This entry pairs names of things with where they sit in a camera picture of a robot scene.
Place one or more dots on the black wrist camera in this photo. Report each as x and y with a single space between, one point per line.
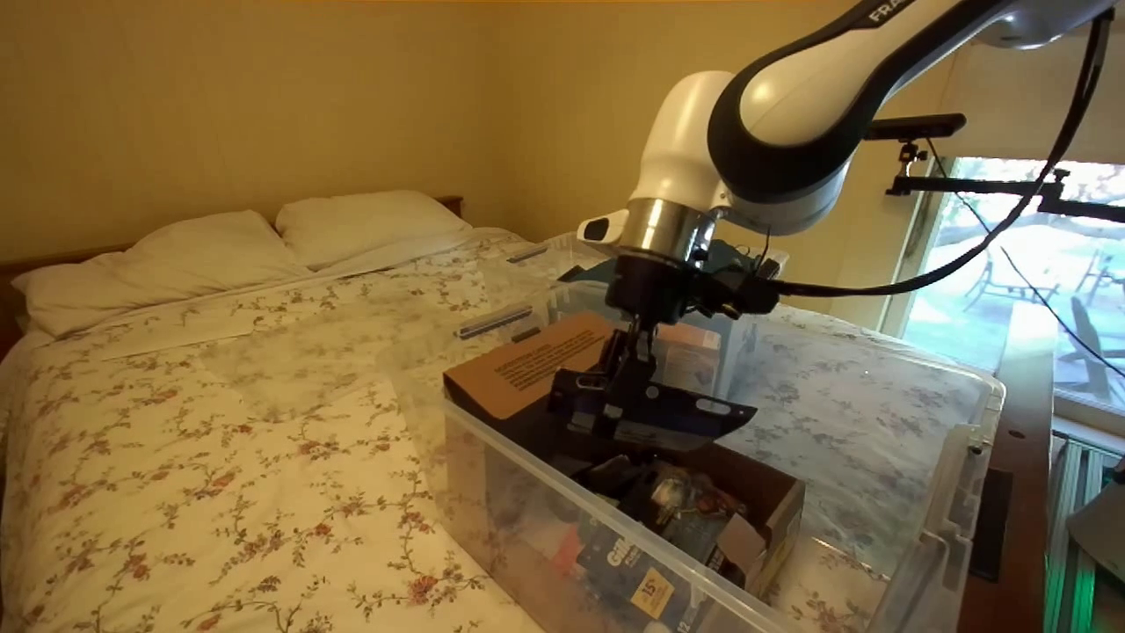
741 292

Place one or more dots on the brown cardboard box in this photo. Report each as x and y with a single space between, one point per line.
514 374

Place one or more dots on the grey rounded object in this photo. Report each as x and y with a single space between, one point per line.
1104 532

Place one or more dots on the wooden desk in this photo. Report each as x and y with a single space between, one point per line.
1015 611

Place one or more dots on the large clear plastic storage box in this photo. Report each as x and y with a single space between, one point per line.
866 410

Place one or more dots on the white pillow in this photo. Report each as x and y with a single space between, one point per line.
369 225
152 275

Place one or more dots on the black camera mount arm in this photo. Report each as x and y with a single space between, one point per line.
996 187

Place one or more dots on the brown white packet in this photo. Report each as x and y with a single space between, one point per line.
693 342

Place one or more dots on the floral bedspread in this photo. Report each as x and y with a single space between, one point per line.
234 445

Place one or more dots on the window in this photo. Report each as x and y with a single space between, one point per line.
1007 316

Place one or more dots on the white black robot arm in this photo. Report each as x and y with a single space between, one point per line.
809 107

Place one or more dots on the black packet yellow tag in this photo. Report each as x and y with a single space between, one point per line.
636 582

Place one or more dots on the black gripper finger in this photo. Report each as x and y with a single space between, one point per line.
646 359
615 374

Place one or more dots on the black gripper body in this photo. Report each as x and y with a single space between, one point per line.
652 288

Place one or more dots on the black camera on stand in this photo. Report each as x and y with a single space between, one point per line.
927 125

